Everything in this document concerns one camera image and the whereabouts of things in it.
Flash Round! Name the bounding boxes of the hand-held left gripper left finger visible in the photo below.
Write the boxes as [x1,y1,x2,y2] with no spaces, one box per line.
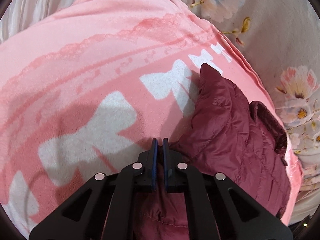
[29,138,158,240]

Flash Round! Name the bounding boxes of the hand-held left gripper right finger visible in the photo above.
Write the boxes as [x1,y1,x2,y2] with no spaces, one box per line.
[162,137,293,240]

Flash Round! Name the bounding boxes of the maroon puffer jacket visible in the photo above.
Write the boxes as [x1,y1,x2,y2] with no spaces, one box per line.
[132,62,289,240]

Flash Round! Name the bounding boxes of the pink patterned fleece blanket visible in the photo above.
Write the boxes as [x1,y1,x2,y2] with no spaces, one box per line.
[0,0,304,240]

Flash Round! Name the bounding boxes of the floral bedsheet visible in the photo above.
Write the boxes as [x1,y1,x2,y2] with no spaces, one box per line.
[172,0,320,225]

